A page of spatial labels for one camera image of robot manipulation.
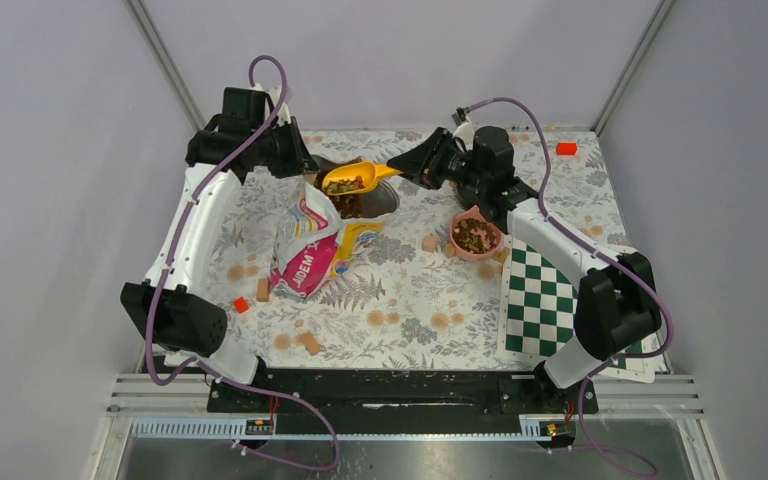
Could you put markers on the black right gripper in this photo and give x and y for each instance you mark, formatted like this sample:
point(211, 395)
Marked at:
point(423, 164)

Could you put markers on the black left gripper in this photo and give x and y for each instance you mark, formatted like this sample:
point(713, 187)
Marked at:
point(299, 160)

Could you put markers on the yellow plastic scoop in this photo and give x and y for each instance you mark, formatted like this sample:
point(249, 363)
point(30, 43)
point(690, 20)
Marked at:
point(356, 178)

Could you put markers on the pet food bag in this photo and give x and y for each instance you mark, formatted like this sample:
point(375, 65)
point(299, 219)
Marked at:
point(318, 236)

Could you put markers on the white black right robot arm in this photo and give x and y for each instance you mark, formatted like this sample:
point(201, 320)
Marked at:
point(616, 299)

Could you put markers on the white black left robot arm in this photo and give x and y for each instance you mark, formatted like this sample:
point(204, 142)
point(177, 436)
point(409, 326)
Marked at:
point(169, 306)

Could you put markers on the pink pet food bowl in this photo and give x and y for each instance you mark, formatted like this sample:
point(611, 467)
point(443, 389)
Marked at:
point(474, 238)

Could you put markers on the black round lid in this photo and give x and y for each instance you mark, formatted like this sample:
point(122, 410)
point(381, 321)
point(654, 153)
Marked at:
point(476, 195)

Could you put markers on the wooden cylinder near bowl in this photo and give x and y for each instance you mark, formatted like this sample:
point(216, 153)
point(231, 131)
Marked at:
point(429, 243)

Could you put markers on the small wooden block by bowl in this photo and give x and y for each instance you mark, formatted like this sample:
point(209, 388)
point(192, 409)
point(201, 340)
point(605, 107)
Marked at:
point(449, 250)

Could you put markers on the wooden block left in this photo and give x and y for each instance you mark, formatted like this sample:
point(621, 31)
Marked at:
point(263, 290)

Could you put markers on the red block at back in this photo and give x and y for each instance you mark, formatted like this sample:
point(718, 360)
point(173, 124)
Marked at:
point(566, 148)

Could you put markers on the red block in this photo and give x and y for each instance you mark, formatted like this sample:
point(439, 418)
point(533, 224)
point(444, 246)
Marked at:
point(566, 148)
point(241, 305)

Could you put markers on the floral table mat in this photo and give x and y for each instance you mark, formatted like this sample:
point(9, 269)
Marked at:
point(396, 307)

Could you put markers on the red block at front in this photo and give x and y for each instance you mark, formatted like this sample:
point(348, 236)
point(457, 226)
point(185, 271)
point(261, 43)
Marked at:
point(241, 305)

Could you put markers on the wooden block front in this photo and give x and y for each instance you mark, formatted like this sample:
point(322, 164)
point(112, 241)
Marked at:
point(310, 343)

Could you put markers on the green white checkerboard mat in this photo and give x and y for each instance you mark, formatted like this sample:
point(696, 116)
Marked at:
point(537, 305)

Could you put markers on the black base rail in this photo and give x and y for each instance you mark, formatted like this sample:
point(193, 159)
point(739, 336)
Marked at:
point(402, 402)

